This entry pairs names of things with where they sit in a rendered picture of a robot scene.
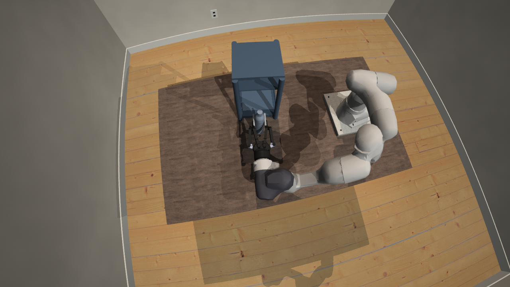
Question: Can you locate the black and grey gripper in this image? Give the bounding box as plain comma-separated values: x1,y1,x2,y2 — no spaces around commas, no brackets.
247,113,276,161

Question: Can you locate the dark blue shelving unit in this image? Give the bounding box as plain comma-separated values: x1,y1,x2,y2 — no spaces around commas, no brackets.
231,39,285,122

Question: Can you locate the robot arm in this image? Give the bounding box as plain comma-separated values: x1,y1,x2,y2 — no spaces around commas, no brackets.
253,69,398,200

